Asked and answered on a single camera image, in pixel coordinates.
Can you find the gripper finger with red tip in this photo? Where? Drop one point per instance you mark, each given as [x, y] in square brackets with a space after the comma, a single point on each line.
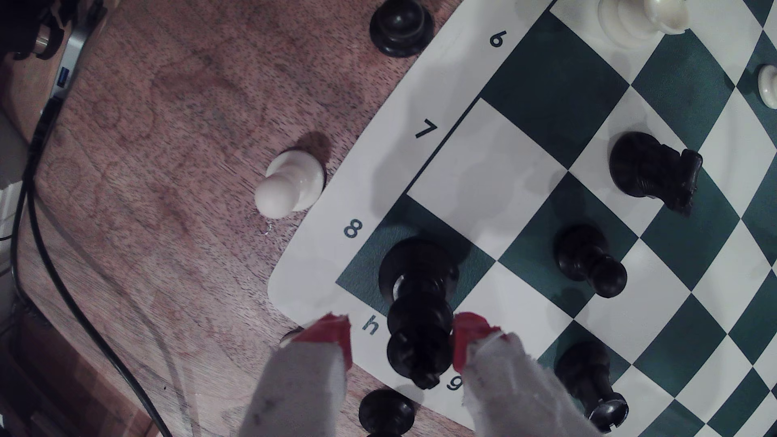
[510, 388]
[303, 388]

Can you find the black king chess piece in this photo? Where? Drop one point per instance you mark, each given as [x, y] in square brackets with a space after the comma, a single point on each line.
[419, 315]

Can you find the black rook chess piece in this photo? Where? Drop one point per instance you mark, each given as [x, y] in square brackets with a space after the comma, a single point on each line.
[586, 376]

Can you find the black pawn chess piece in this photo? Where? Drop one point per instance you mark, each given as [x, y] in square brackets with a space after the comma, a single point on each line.
[586, 261]

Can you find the white pawn chess piece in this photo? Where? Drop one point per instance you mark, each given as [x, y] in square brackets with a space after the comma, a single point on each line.
[768, 86]
[291, 182]

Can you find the black knight chess piece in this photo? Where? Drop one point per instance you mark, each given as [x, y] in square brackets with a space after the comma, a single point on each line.
[649, 167]

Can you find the green white chess mat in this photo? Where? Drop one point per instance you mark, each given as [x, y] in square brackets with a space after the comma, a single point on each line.
[534, 79]

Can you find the white rook chess piece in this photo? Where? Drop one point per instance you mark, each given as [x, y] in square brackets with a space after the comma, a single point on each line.
[631, 18]

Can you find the grey metal device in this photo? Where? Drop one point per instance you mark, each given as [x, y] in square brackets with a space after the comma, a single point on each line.
[68, 60]

